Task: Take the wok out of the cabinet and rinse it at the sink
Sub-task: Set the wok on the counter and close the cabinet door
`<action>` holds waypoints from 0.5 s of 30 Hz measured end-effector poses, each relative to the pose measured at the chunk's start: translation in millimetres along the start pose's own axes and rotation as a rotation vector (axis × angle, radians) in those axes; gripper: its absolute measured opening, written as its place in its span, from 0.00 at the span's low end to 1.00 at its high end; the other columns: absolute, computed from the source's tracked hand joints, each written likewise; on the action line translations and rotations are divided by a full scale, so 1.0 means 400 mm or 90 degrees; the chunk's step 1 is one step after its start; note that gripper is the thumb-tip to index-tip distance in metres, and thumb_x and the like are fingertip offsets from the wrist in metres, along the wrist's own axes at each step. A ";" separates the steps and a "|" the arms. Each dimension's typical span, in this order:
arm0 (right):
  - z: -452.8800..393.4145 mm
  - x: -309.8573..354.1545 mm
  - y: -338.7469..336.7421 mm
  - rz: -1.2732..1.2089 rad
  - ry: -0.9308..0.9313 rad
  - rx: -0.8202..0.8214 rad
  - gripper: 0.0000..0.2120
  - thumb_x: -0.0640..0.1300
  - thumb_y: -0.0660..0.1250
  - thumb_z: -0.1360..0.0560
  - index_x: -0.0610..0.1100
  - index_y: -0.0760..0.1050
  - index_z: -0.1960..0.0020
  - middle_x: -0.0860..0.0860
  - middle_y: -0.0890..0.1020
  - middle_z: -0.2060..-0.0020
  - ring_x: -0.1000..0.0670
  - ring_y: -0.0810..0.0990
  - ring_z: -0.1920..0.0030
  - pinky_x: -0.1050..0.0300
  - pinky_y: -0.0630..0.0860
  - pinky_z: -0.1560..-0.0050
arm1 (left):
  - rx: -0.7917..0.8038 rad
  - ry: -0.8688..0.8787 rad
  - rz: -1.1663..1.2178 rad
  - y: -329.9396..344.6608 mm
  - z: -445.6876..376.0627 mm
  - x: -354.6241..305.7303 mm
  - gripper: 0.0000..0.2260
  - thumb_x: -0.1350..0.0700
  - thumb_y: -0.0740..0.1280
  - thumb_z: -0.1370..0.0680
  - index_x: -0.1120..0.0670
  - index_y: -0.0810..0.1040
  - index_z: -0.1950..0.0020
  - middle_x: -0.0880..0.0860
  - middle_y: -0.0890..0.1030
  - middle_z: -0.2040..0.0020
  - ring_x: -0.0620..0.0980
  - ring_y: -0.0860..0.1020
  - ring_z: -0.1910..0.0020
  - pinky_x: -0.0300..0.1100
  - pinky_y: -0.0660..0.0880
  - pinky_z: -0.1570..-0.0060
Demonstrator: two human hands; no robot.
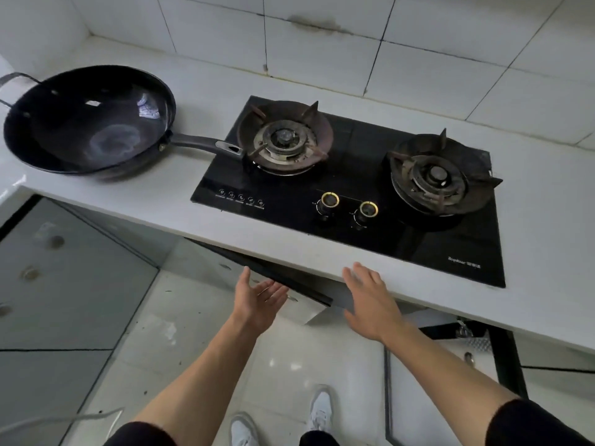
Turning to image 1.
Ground person's left hand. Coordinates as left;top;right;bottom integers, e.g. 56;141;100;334
231;266;290;338

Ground person's right hand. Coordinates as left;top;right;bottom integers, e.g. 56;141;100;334
342;262;405;344

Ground black glass gas stove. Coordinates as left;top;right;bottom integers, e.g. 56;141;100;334
190;95;506;289

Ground black wok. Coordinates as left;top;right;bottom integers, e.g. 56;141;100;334
0;64;246;180

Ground person's left forearm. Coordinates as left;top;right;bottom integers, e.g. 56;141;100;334
134;315;261;446

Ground person's right forearm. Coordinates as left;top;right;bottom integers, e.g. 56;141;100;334
381;320;521;446

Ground black gold-ringed stove knob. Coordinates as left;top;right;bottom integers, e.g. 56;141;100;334
353;201;380;230
315;191;341;221

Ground person's black trousers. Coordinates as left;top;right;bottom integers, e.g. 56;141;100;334
299;429;340;446

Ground narrow grey cabinet door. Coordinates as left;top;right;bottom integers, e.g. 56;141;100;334
51;199;187;270

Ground person's black shirt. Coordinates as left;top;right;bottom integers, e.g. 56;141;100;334
104;398;591;446

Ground white right shoe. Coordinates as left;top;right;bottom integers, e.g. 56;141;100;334
306;385;337;432

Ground white shoe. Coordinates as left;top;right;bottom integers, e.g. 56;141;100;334
306;385;337;432
230;412;261;446

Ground white left shoe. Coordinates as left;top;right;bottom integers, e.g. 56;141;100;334
230;412;261;446

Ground white cable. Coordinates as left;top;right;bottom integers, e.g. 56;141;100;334
0;406;125;442

